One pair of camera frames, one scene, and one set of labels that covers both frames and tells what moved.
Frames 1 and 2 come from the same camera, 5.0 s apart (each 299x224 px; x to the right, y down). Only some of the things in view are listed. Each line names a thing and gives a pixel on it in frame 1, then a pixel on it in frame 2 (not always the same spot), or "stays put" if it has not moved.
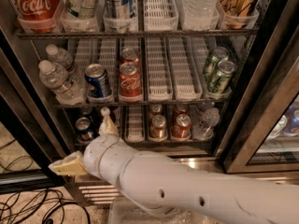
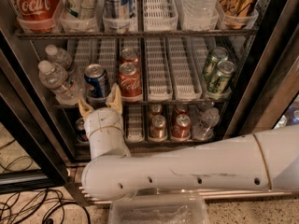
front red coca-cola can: (130, 82) stays put
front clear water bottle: (55, 77) stays put
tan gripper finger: (70, 165) to (85, 109)
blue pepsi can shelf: (97, 80) stays put
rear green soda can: (218, 54) stays put
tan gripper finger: (107, 127) to (115, 99)
